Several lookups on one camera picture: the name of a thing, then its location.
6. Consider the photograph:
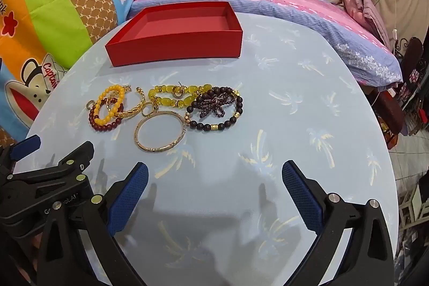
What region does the cartoon monkey printed blanket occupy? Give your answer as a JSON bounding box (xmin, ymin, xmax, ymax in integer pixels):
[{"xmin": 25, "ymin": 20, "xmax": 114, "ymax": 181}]
[{"xmin": 0, "ymin": 0, "xmax": 158, "ymax": 147}]

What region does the gold hoop earring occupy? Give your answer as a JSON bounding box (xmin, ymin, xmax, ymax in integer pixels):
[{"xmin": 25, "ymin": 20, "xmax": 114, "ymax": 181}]
[{"xmin": 172, "ymin": 81, "xmax": 187, "ymax": 99}]

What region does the mauve crumpled cloth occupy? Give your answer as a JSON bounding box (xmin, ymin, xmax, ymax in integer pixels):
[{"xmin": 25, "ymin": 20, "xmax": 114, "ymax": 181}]
[{"xmin": 342, "ymin": 0, "xmax": 391, "ymax": 49}]

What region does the gold bangle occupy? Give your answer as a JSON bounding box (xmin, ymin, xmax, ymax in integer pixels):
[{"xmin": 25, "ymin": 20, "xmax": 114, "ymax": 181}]
[{"xmin": 134, "ymin": 110, "xmax": 186, "ymax": 153}]

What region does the red cardboard box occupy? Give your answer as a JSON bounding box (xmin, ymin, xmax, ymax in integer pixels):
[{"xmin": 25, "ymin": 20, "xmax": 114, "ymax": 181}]
[{"xmin": 105, "ymin": 1, "xmax": 242, "ymax": 67}]

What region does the dark wooden furniture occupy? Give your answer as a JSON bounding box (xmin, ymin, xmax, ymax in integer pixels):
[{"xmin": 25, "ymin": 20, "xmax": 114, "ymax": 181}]
[{"xmin": 369, "ymin": 85, "xmax": 409, "ymax": 147}]

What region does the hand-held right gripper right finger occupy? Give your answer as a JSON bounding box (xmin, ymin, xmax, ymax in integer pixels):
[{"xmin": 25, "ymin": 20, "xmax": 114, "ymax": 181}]
[{"xmin": 282, "ymin": 160, "xmax": 396, "ymax": 286}]

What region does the gold chain bracelet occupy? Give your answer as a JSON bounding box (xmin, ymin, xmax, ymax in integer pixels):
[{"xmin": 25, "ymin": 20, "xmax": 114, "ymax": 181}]
[{"xmin": 106, "ymin": 87, "xmax": 148, "ymax": 121}]

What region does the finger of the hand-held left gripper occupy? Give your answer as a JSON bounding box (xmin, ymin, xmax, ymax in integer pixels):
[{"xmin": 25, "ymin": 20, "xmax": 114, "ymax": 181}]
[
  {"xmin": 0, "ymin": 135, "xmax": 41, "ymax": 173},
  {"xmin": 7, "ymin": 140, "xmax": 95, "ymax": 197}
]

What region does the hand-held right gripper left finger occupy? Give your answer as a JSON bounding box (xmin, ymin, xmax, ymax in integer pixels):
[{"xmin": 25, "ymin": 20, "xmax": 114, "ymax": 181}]
[{"xmin": 36, "ymin": 162, "xmax": 150, "ymax": 286}]

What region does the purple bead necklace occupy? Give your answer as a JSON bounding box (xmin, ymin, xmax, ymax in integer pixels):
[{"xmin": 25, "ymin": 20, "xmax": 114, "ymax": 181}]
[{"xmin": 196, "ymin": 92, "xmax": 235, "ymax": 119}]

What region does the dark brown bead bracelet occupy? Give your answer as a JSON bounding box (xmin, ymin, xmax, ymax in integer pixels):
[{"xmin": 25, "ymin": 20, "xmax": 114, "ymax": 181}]
[{"xmin": 185, "ymin": 87, "xmax": 243, "ymax": 132}]

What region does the dark red bead bracelet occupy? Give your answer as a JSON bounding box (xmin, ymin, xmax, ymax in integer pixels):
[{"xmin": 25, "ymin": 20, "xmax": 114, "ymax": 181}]
[{"xmin": 88, "ymin": 98, "xmax": 124, "ymax": 132}]

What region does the orange bead bracelet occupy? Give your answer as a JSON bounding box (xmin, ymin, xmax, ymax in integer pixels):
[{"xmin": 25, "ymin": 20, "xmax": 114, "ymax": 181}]
[{"xmin": 93, "ymin": 84, "xmax": 125, "ymax": 126}]

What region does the white cord switch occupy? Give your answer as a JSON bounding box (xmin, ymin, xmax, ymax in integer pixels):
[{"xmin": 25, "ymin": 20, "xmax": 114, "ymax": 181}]
[{"xmin": 390, "ymin": 0, "xmax": 400, "ymax": 43}]

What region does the white stool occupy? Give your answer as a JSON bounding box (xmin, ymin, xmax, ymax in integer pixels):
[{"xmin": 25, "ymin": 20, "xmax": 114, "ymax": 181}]
[{"xmin": 398, "ymin": 184, "xmax": 423, "ymax": 230}]

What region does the yellow bead bracelet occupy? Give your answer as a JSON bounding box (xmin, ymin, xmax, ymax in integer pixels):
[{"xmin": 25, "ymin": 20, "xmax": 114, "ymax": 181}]
[{"xmin": 147, "ymin": 82, "xmax": 213, "ymax": 109}]

